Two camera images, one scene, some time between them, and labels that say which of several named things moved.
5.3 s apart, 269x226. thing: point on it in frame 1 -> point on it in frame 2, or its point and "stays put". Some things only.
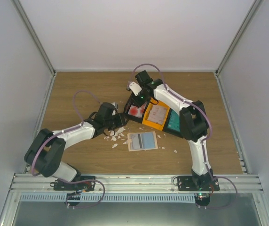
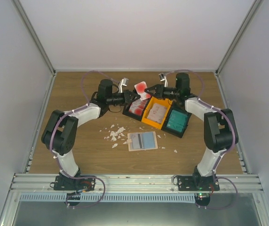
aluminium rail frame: [25, 183] stays put
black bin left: [130, 102] stays put
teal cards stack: [173, 122] stays put
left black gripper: [121, 120] -> [127, 98]
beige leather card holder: [142, 141] stays put
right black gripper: [138, 103] -> [159, 91]
